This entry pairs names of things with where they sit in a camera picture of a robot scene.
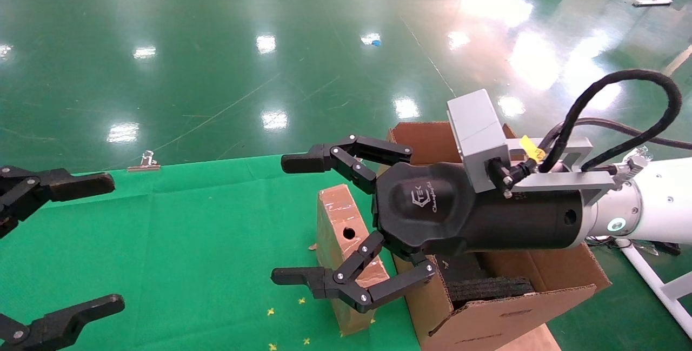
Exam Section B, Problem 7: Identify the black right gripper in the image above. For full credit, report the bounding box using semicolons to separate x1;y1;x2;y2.
271;134;588;314

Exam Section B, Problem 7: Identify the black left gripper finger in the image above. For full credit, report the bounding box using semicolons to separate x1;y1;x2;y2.
0;294;126;351
0;165;116;239

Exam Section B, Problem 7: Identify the narrow taped cardboard box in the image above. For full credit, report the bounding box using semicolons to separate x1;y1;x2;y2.
316;183;391;336

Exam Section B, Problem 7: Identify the large open torn carton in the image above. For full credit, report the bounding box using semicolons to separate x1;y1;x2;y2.
376;121;611;351

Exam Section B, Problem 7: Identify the silver binder clip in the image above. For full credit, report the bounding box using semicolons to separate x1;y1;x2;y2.
127;151;162;172

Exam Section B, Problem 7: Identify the green table cloth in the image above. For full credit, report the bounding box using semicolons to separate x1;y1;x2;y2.
0;154;422;351

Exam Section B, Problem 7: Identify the black foam block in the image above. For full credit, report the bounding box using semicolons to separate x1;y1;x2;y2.
446;276;536;308

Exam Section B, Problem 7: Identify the white metal stand leg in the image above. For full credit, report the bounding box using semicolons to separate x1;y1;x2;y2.
616;239;692;338

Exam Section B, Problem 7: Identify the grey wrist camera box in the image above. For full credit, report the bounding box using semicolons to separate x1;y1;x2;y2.
447;89;513;194

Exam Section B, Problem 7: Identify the yellow cable tag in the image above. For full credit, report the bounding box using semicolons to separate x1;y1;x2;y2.
519;135;547;162

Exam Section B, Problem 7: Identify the grey metal camera bracket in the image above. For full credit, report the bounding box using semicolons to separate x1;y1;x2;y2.
505;136;617;206

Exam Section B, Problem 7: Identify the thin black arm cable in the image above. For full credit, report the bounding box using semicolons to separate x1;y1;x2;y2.
541;117;692;151

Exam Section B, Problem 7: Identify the black braided cable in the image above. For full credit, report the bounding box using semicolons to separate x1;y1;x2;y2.
538;69;683;174

